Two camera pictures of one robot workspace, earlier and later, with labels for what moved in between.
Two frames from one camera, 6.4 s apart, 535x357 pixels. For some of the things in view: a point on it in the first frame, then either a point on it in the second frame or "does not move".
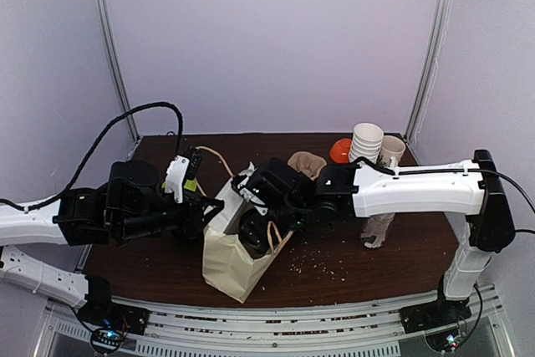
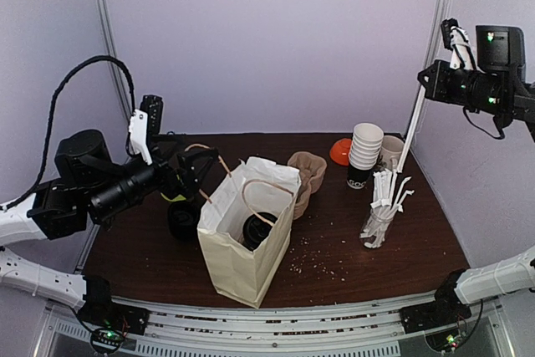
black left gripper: x=192 y=221 → x=185 y=183
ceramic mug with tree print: x=392 y=149 does not move
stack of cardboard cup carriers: x=307 y=161 does not move
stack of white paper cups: x=366 y=142 does not move
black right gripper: x=254 y=228 → x=431 y=81
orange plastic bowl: x=338 y=151 does not move
